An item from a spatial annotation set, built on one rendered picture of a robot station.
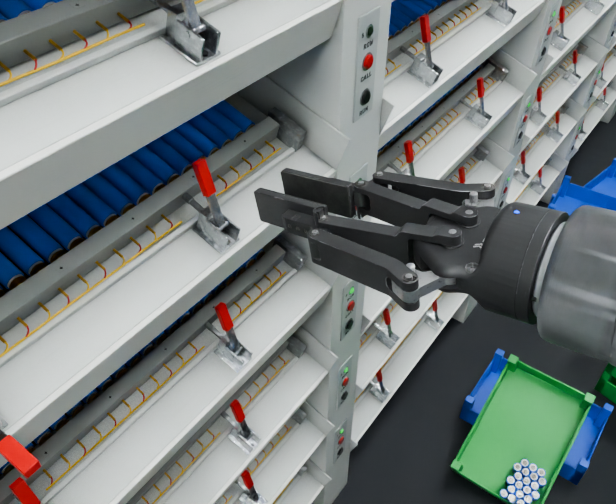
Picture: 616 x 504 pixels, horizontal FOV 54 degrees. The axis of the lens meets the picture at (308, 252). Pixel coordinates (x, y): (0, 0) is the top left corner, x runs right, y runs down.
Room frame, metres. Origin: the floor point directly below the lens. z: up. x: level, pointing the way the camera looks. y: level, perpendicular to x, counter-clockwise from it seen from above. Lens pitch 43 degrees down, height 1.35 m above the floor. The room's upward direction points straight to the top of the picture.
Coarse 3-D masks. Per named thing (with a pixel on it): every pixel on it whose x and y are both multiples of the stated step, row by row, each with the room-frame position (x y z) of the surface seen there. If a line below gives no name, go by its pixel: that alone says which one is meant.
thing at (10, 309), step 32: (256, 128) 0.60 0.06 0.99; (224, 160) 0.54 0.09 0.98; (160, 192) 0.48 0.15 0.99; (192, 192) 0.50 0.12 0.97; (128, 224) 0.43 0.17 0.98; (64, 256) 0.39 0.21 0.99; (96, 256) 0.40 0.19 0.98; (32, 288) 0.35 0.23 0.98; (64, 288) 0.37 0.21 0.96; (0, 320) 0.32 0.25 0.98
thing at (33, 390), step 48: (240, 96) 0.68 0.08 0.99; (288, 96) 0.63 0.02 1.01; (288, 144) 0.61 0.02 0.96; (336, 144) 0.59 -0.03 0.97; (240, 192) 0.52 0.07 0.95; (144, 240) 0.44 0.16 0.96; (192, 240) 0.45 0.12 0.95; (240, 240) 0.46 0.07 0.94; (144, 288) 0.39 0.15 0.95; (192, 288) 0.40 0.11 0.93; (48, 336) 0.33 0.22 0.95; (96, 336) 0.33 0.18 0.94; (144, 336) 0.35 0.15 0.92; (0, 384) 0.28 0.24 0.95; (48, 384) 0.28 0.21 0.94; (96, 384) 0.31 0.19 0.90
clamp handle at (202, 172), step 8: (200, 160) 0.47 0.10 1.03; (200, 168) 0.46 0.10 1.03; (208, 168) 0.47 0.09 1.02; (200, 176) 0.46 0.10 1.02; (208, 176) 0.47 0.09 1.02; (200, 184) 0.46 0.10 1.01; (208, 184) 0.46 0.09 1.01; (208, 192) 0.46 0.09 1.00; (208, 200) 0.46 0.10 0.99; (216, 200) 0.46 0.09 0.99; (216, 208) 0.46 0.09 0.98; (216, 216) 0.46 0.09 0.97; (216, 224) 0.45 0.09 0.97
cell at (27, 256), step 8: (0, 232) 0.40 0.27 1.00; (8, 232) 0.40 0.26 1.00; (0, 240) 0.39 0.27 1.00; (8, 240) 0.39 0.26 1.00; (16, 240) 0.40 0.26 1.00; (0, 248) 0.39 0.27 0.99; (8, 248) 0.39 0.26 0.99; (16, 248) 0.39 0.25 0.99; (24, 248) 0.39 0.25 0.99; (8, 256) 0.39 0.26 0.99; (16, 256) 0.38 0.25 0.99; (24, 256) 0.38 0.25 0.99; (32, 256) 0.38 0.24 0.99; (16, 264) 0.38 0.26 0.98; (24, 264) 0.38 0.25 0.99; (32, 264) 0.38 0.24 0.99
